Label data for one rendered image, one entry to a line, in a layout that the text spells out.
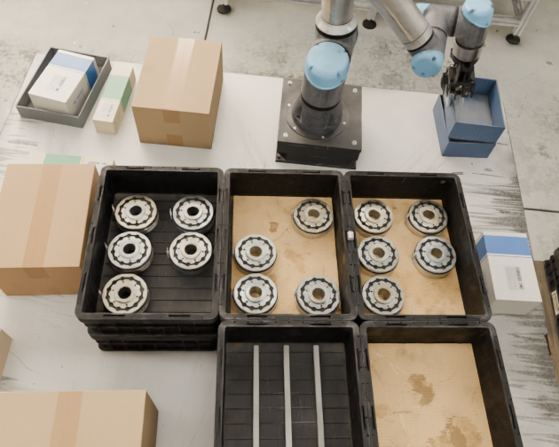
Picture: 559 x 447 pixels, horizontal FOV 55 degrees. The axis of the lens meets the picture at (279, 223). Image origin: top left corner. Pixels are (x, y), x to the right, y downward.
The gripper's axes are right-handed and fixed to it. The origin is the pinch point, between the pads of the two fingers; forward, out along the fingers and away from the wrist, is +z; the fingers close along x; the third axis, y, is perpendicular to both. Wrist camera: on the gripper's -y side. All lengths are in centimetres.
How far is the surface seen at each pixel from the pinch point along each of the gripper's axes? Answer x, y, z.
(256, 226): -52, 52, -7
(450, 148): 1.0, 10.2, 10.1
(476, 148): 8.9, 9.3, 10.7
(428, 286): -9, 63, 0
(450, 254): -4, 55, -3
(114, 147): -101, 24, 0
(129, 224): -82, 58, -14
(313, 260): -37, 60, -4
